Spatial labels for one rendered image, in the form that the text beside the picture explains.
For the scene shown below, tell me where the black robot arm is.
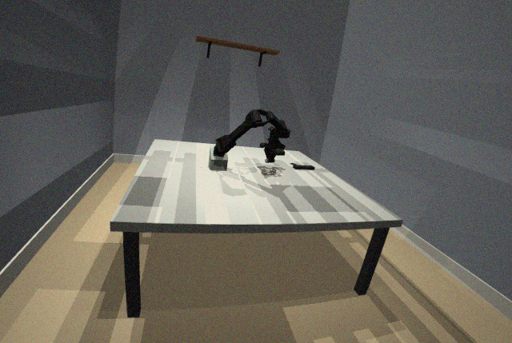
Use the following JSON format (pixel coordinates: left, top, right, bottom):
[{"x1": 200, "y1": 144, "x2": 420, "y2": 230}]
[{"x1": 213, "y1": 109, "x2": 291, "y2": 157}]

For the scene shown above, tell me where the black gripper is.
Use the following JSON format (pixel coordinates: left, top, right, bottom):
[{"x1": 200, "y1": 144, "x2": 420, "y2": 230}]
[{"x1": 259, "y1": 138, "x2": 285, "y2": 163}]

